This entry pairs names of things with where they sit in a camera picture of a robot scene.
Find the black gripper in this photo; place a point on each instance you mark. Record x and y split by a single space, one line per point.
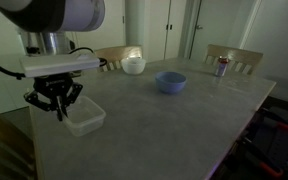
54 86

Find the clear plastic container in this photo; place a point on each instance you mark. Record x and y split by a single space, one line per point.
87 123

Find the red and silver soda can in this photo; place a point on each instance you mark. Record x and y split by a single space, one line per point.
221 68

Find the white bowl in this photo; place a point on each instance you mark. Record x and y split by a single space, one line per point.
133 66

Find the blue bowl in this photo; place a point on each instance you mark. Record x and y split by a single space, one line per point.
170 83

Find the wooden slat-back chair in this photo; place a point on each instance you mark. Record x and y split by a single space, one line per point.
244 55
4 140
117 53

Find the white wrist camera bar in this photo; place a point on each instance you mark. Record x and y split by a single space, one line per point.
57 65

